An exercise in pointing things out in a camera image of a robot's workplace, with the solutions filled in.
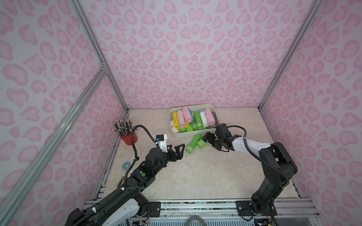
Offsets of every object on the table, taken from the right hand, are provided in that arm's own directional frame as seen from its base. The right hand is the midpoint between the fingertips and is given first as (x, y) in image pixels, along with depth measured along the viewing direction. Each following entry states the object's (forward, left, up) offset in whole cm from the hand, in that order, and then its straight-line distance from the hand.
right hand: (204, 140), depth 94 cm
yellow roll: (+19, +21, +2) cm, 29 cm away
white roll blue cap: (+16, 0, +2) cm, 16 cm away
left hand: (-13, +14, +14) cm, 24 cm away
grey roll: (+19, -10, 0) cm, 22 cm away
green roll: (+13, +3, +2) cm, 13 cm away
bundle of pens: (+1, +50, +12) cm, 52 cm away
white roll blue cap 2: (+8, +21, -1) cm, 23 cm away
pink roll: (+14, +16, +5) cm, 22 cm away
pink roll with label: (+14, -4, +5) cm, 16 cm away
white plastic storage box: (+30, +7, 0) cm, 31 cm away
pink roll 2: (+15, +11, +7) cm, 20 cm away
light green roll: (-2, +2, -2) cm, 3 cm away
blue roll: (+16, +7, +2) cm, 17 cm away
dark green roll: (+11, +15, -2) cm, 18 cm away
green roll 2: (+11, +9, -2) cm, 15 cm away
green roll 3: (+2, +6, -3) cm, 7 cm away
